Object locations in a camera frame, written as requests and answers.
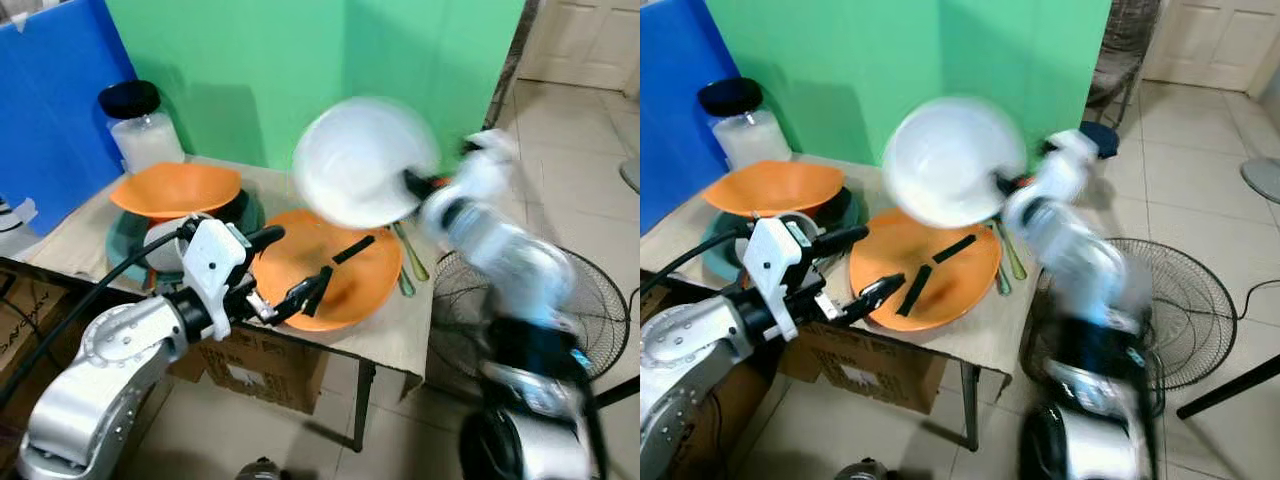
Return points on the white round bowl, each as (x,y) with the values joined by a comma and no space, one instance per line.
(355,160)
(945,160)

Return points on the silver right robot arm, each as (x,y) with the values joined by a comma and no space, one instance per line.
(1090,270)
(520,270)

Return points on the black strip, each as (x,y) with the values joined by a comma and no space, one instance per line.
(915,292)
(318,295)
(354,250)
(954,249)

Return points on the large orange plate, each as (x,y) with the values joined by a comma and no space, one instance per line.
(350,290)
(960,285)

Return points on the green spoon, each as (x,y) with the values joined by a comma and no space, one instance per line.
(1013,258)
(415,258)

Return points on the cardboard box with label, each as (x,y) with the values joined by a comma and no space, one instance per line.
(265,370)
(870,370)

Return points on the dark blue round stool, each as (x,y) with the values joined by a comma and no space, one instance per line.
(1102,138)

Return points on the orange bowl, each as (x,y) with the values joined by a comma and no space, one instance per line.
(175,188)
(770,185)

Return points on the beige tablecloth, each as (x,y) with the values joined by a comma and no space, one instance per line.
(395,335)
(985,340)

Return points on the teal glass bowl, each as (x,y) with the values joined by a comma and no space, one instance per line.
(125,245)
(718,245)

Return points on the dark table leg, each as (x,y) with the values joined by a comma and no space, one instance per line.
(363,405)
(969,405)

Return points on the clear jar with black lid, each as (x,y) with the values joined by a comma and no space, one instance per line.
(745,130)
(145,135)

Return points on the dark wicker chair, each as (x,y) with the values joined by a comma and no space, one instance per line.
(1120,50)
(510,60)

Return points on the green board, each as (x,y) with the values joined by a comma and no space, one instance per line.
(300,60)
(900,55)

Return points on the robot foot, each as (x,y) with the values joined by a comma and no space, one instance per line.
(260,469)
(860,469)

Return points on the white round fan base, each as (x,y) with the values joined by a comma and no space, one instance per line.
(1262,180)
(631,175)

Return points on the black floor fan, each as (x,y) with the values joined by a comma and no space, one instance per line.
(1190,310)
(600,300)

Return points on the cream panel door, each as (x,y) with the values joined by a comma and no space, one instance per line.
(1215,40)
(585,40)

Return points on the blue board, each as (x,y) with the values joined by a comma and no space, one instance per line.
(675,100)
(50,110)

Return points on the black bar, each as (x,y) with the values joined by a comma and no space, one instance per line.
(618,390)
(1230,385)

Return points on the white striped object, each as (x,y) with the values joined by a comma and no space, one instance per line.
(15,225)

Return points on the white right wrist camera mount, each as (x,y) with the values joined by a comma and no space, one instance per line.
(1065,165)
(490,165)

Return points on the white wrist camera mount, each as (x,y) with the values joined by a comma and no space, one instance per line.
(778,265)
(1065,165)
(490,165)
(210,262)

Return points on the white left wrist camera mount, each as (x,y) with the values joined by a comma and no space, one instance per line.
(778,265)
(210,262)

